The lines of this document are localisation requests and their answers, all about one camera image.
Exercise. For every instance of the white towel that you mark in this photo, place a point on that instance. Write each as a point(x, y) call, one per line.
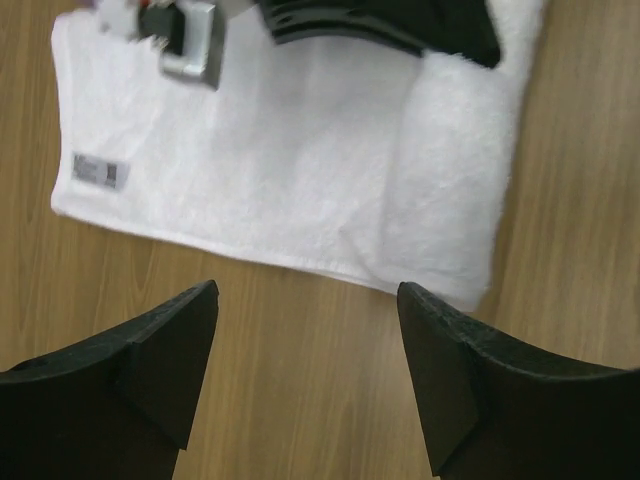
point(329, 155)

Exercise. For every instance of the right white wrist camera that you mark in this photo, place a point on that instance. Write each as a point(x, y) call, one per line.
point(189, 35)

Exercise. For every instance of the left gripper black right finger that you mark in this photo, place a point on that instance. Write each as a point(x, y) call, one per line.
point(494, 407)

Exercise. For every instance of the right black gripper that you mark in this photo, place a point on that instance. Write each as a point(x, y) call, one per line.
point(458, 27)

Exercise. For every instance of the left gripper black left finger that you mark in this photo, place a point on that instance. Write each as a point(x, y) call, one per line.
point(118, 405)

